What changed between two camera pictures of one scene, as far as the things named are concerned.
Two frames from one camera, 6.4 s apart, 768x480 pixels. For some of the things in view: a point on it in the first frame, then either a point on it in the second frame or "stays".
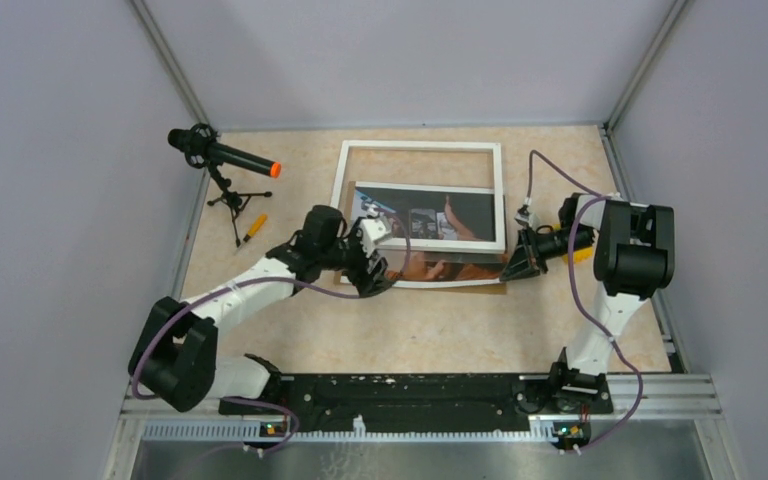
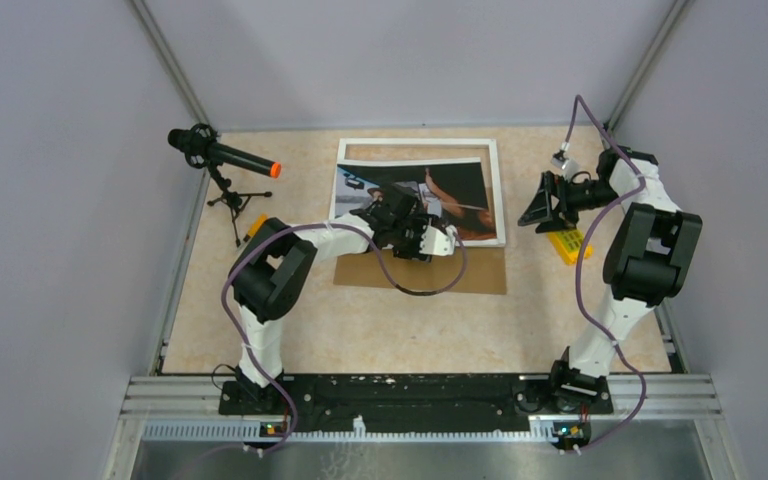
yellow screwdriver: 253,230 stays
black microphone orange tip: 201,150 stays
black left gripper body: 354,260 to 407,238
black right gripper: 526,260 to 541,210
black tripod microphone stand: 234,200 stays
